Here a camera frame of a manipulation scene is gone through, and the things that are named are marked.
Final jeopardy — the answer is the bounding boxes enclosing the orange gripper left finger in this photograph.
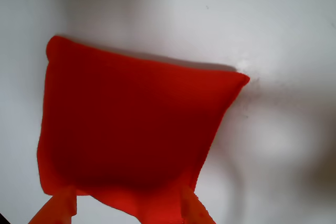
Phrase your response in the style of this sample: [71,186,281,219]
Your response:
[27,186,78,224]

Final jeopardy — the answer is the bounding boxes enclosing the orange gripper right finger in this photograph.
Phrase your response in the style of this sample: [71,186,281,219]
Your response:
[180,185,217,224]

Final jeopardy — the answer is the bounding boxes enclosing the red bean bag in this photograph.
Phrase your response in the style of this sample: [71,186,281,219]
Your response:
[36,35,250,224]

